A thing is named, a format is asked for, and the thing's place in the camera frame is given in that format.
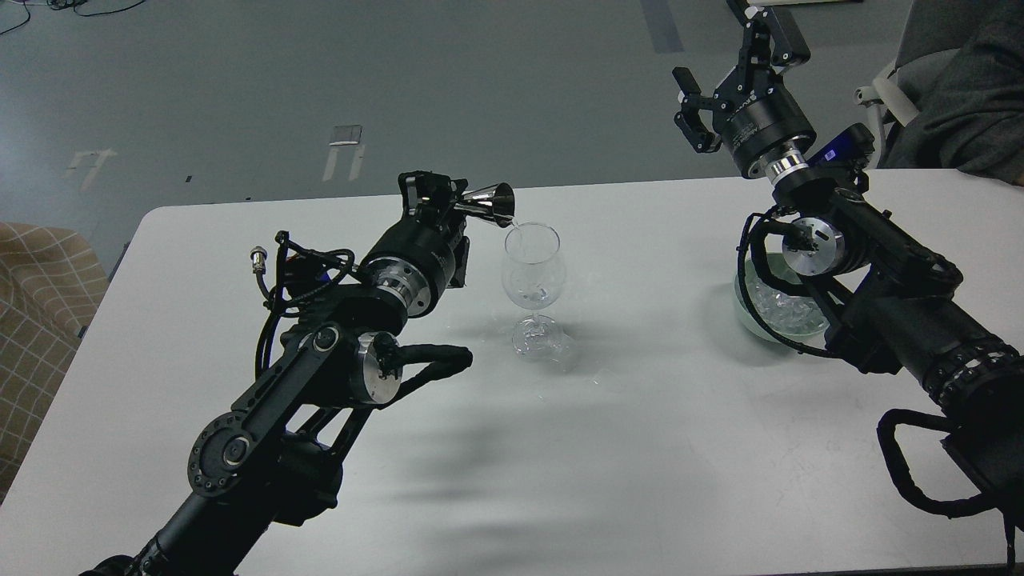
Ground silver floor plate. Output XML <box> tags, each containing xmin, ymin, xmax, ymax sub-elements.
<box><xmin>328</xmin><ymin>125</ymin><xmax>362</xmax><ymax>147</ymax></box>

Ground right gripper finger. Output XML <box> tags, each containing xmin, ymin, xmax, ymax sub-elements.
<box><xmin>724</xmin><ymin>1</ymin><xmax>811</xmax><ymax>101</ymax></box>
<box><xmin>672</xmin><ymin>68</ymin><xmax>729</xmax><ymax>154</ymax></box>

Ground green bowl of ice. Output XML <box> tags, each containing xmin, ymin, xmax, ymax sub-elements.
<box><xmin>733</xmin><ymin>253</ymin><xmax>829</xmax><ymax>343</ymax></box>

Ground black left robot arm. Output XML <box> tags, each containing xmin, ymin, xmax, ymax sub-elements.
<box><xmin>89</xmin><ymin>170</ymin><xmax>514</xmax><ymax>575</ymax></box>

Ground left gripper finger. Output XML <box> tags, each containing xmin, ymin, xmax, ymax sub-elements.
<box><xmin>398</xmin><ymin>170</ymin><xmax>468</xmax><ymax>229</ymax></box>

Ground clear wine glass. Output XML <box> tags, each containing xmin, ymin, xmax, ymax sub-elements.
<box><xmin>502</xmin><ymin>222</ymin><xmax>568</xmax><ymax>362</ymax></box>

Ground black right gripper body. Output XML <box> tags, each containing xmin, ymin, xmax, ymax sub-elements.
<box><xmin>712</xmin><ymin>76</ymin><xmax>817</xmax><ymax>179</ymax></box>

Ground steel double jigger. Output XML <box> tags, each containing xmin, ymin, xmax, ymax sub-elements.
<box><xmin>454</xmin><ymin>182</ymin><xmax>516</xmax><ymax>227</ymax></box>

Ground beige checked chair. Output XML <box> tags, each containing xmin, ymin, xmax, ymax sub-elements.
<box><xmin>1</xmin><ymin>222</ymin><xmax>109</xmax><ymax>498</ymax></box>

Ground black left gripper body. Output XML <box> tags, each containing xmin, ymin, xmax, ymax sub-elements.
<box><xmin>361</xmin><ymin>216</ymin><xmax>470</xmax><ymax>318</ymax></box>

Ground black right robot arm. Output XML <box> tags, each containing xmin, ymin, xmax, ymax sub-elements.
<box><xmin>673</xmin><ymin>1</ymin><xmax>1023</xmax><ymax>574</ymax></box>

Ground black cable on floor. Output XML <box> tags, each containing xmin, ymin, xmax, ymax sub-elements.
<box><xmin>0</xmin><ymin>0</ymin><xmax>145</xmax><ymax>33</ymax></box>

